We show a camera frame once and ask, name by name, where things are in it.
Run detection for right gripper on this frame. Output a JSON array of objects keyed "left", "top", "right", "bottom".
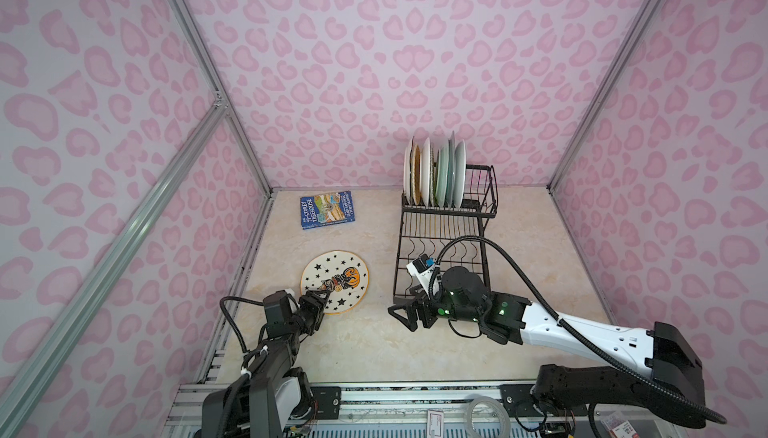
[{"left": 385, "top": 283, "right": 480, "bottom": 334}]

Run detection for star pattern cartoon plate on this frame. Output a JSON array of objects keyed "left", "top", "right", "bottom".
[{"left": 300, "top": 250, "right": 371, "bottom": 315}]

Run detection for cream floral plate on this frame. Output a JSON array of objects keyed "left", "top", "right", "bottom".
[{"left": 402, "top": 138, "right": 413, "bottom": 205}]

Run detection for mint green flower plate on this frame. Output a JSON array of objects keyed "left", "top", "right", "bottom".
[{"left": 435, "top": 143, "right": 449, "bottom": 207}]

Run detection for white plate green rim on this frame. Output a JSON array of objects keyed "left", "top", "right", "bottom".
[{"left": 420, "top": 137, "right": 433, "bottom": 206}]

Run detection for orange woven bamboo plate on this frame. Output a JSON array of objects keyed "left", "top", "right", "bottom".
[{"left": 410, "top": 144, "right": 422, "bottom": 206}]

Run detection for white plate orange sunburst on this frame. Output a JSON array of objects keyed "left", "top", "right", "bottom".
[{"left": 453, "top": 140, "right": 467, "bottom": 208}]

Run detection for yellow green woven plate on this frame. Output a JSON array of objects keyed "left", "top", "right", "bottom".
[{"left": 430, "top": 150, "right": 439, "bottom": 207}]

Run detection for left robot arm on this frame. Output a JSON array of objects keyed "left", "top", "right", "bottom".
[{"left": 196, "top": 290, "right": 331, "bottom": 437}]

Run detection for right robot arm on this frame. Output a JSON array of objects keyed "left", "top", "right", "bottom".
[{"left": 388, "top": 265, "right": 725, "bottom": 429}]

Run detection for blue treehouse book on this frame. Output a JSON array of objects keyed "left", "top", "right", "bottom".
[{"left": 300, "top": 191, "right": 356, "bottom": 230}]

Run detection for black wire dish rack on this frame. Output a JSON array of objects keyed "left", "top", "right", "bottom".
[{"left": 393, "top": 164, "right": 498, "bottom": 304}]

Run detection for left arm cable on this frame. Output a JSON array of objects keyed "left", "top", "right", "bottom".
[{"left": 218, "top": 295, "right": 268, "bottom": 438}]

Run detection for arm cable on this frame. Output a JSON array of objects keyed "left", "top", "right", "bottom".
[
  {"left": 428, "top": 235, "right": 728, "bottom": 427},
  {"left": 218, "top": 295, "right": 268, "bottom": 438}
]

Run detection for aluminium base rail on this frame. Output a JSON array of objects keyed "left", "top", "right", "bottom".
[{"left": 161, "top": 379, "right": 691, "bottom": 438}]

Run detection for white cable coil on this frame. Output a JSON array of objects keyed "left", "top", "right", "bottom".
[{"left": 465, "top": 395, "right": 511, "bottom": 438}]

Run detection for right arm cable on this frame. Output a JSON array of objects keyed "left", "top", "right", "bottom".
[{"left": 428, "top": 235, "right": 728, "bottom": 427}]

